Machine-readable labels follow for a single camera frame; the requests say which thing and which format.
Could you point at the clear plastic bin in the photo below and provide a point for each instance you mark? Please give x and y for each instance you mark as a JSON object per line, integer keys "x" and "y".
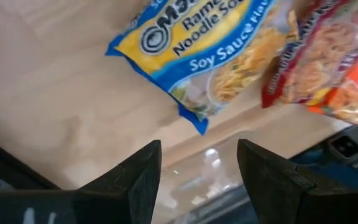
{"x": 210, "y": 186}

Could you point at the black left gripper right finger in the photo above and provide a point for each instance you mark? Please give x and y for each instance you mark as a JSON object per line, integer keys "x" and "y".
{"x": 275, "y": 193}

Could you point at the blue Maruchan ramen packet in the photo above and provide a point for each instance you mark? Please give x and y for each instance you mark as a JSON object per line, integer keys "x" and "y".
{"x": 197, "y": 37}

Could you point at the black aluminium rig frame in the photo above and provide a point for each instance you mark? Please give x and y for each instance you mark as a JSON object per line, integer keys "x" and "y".
{"x": 14, "y": 168}

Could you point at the orange Maruchan ramen packet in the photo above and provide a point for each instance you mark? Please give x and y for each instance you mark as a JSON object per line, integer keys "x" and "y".
{"x": 353, "y": 99}

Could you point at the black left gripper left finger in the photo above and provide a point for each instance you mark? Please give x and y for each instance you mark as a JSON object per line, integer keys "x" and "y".
{"x": 120, "y": 199}

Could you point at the red Maruchan ramen packet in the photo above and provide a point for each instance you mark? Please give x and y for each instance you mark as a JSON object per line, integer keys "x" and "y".
{"x": 319, "y": 56}

